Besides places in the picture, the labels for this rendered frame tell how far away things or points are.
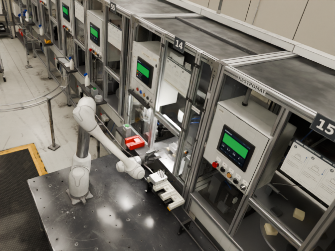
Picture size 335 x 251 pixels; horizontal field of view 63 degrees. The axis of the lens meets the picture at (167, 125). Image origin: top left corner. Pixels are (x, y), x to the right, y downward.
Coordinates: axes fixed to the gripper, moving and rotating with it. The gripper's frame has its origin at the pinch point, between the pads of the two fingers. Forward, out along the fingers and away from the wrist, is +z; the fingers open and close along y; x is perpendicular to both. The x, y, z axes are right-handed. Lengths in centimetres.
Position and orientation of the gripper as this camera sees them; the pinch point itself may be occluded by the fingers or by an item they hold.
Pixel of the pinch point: (158, 154)
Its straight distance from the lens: 248.2
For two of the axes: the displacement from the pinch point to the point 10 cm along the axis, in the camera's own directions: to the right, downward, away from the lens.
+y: 1.5, -8.2, -5.6
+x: -5.6, -5.3, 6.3
